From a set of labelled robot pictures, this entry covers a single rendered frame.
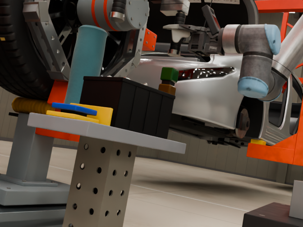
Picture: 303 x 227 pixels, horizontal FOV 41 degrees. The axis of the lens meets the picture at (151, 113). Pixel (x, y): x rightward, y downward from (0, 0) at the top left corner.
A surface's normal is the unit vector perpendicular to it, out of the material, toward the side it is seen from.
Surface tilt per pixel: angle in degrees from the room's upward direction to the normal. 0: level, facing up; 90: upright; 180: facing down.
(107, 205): 90
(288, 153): 90
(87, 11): 116
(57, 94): 80
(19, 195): 90
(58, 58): 90
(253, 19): 125
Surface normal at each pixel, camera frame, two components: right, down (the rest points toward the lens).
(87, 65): 0.23, -0.01
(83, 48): -0.19, -0.16
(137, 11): 0.84, 0.11
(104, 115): -0.51, -0.16
